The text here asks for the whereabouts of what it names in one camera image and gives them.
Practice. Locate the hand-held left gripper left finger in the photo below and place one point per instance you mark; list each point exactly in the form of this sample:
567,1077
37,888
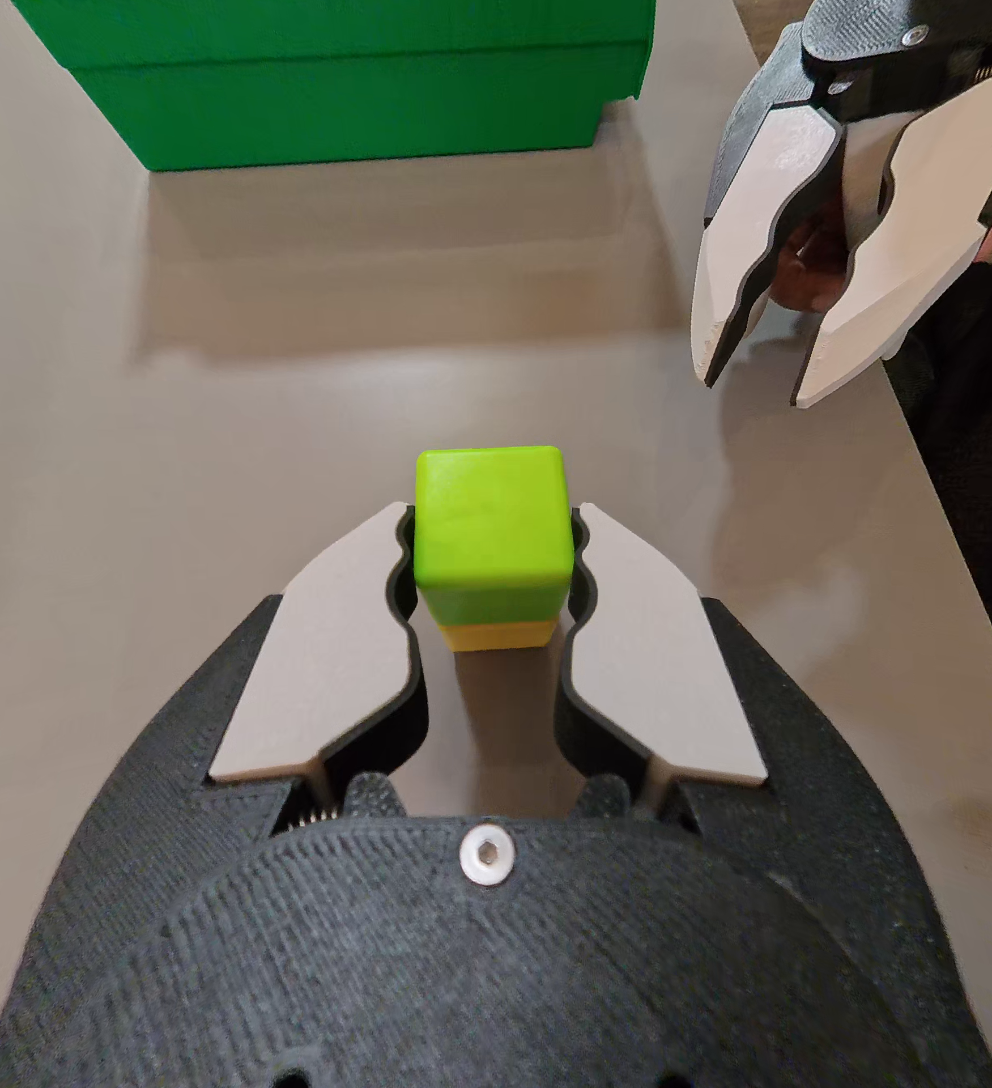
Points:
317,671

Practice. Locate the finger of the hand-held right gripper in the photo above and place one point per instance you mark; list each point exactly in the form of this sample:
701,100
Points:
929,221
759,204

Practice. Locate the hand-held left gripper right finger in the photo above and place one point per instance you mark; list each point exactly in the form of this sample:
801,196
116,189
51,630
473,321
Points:
666,680

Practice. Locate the yellow cube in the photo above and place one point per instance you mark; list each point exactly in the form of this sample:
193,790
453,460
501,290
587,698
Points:
496,637

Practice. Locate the lime green cube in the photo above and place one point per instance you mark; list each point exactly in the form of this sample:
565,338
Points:
491,527

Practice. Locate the green plastic bin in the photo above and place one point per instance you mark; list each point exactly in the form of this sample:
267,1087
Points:
334,102

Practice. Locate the grey desk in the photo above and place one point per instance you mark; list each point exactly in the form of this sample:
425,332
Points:
122,425

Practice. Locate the person's right hand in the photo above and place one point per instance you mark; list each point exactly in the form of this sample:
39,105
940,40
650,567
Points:
810,263

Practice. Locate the person's dark clothing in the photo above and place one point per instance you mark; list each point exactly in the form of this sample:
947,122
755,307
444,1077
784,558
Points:
988,467

